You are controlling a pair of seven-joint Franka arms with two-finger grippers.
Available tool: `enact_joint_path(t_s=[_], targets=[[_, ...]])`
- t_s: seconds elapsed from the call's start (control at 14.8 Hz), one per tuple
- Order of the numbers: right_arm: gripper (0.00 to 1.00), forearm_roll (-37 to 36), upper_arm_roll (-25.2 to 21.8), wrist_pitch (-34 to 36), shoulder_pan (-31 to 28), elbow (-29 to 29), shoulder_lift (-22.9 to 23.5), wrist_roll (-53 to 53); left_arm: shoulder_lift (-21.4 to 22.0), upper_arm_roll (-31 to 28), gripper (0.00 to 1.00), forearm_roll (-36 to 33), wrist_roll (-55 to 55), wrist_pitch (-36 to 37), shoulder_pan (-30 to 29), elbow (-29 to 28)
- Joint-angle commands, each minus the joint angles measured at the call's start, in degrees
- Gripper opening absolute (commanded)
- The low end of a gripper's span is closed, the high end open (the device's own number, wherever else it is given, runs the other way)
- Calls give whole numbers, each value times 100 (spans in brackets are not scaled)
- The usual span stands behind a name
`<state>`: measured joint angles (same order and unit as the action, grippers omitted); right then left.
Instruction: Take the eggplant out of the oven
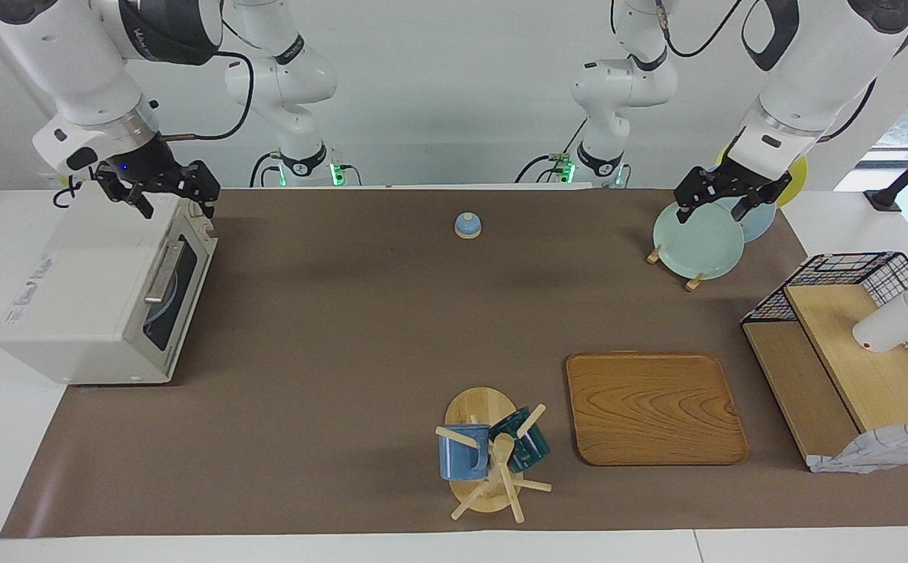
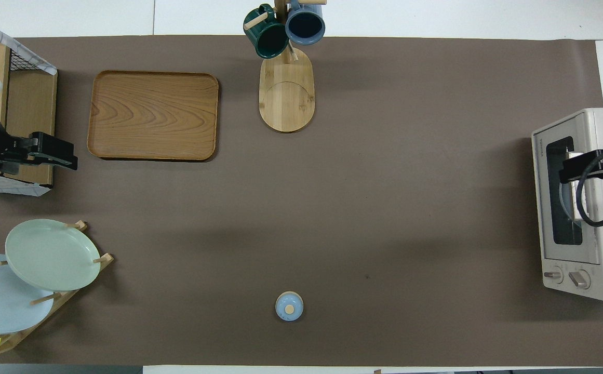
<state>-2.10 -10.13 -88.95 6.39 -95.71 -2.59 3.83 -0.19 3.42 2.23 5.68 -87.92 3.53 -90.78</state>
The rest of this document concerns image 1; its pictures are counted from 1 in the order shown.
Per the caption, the grey patterned cloth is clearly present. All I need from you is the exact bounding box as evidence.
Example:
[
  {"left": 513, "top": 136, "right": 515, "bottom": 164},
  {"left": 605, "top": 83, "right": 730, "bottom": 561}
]
[{"left": 807, "top": 421, "right": 908, "bottom": 475}]

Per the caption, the small light blue plate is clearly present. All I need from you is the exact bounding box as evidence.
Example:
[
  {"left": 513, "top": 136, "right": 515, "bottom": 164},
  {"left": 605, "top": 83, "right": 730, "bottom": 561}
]
[{"left": 147, "top": 262, "right": 182, "bottom": 339}]

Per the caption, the black right arm base cable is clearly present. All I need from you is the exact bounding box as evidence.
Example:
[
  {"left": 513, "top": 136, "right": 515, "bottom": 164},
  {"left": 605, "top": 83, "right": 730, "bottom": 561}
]
[{"left": 249, "top": 151, "right": 282, "bottom": 188}]

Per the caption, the wooden plate rack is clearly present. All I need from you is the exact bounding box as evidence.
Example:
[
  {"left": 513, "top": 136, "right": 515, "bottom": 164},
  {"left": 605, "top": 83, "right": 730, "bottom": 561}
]
[{"left": 647, "top": 245, "right": 705, "bottom": 292}]

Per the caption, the cream toaster oven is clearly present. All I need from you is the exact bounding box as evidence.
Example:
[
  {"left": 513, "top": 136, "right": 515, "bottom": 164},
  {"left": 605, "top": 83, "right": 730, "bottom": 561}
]
[{"left": 0, "top": 192, "right": 218, "bottom": 385}]

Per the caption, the wooden mug tree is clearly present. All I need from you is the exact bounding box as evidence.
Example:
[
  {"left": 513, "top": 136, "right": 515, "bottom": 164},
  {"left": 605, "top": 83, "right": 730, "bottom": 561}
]
[{"left": 436, "top": 387, "right": 553, "bottom": 523}]

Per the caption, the wooden serving tray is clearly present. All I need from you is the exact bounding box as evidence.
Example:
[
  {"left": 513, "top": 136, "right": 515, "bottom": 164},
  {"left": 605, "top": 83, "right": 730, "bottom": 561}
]
[{"left": 565, "top": 352, "right": 750, "bottom": 467}]

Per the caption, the wire and wood shelf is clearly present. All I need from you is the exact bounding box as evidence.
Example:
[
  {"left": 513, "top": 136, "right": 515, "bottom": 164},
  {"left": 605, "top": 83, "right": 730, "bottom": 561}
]
[{"left": 741, "top": 252, "right": 908, "bottom": 470}]

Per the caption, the yellow plate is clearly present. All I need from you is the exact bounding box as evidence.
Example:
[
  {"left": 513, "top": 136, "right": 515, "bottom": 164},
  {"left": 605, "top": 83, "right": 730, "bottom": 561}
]
[{"left": 716, "top": 141, "right": 808, "bottom": 208}]

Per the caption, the white cup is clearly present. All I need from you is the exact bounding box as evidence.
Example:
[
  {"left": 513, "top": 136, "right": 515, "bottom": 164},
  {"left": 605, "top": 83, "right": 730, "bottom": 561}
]
[{"left": 852, "top": 291, "right": 908, "bottom": 353}]

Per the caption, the dark green mug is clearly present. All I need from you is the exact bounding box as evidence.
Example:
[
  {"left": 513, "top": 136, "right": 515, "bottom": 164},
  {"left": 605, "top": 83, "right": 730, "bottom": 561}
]
[{"left": 490, "top": 407, "right": 551, "bottom": 473}]

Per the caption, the black arm base cable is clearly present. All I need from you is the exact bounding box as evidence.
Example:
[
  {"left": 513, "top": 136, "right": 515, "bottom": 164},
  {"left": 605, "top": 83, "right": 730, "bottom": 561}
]
[
  {"left": 249, "top": 151, "right": 282, "bottom": 188},
  {"left": 515, "top": 155, "right": 580, "bottom": 185}
]

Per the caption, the brown table mat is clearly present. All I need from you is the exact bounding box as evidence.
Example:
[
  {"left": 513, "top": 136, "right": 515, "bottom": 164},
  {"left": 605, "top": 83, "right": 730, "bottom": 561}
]
[{"left": 0, "top": 188, "right": 908, "bottom": 539}]

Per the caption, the blue mug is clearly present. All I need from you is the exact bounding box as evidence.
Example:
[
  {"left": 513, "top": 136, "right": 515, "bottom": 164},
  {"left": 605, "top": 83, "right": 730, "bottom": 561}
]
[{"left": 438, "top": 425, "right": 490, "bottom": 481}]

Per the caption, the black coiled power cable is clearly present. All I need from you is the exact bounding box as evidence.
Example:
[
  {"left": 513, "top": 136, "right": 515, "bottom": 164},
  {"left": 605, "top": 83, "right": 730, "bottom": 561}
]
[{"left": 52, "top": 174, "right": 102, "bottom": 208}]

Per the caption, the glass oven door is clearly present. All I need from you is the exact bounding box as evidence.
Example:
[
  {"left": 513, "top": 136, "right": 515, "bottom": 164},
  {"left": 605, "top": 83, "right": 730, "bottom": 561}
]
[{"left": 135, "top": 215, "right": 218, "bottom": 384}]

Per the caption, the large light blue plate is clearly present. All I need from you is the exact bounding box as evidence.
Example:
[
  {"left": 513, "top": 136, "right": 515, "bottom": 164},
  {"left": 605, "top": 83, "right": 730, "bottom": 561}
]
[{"left": 708, "top": 168, "right": 777, "bottom": 243}]

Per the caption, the pale green plate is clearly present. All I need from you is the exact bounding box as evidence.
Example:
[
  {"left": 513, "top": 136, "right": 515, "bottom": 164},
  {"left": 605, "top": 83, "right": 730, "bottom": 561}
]
[{"left": 652, "top": 198, "right": 745, "bottom": 280}]

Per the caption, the black left arm base cable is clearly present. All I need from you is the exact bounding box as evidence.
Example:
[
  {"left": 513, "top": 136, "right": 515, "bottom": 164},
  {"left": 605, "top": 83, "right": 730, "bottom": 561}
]
[{"left": 515, "top": 155, "right": 580, "bottom": 185}]

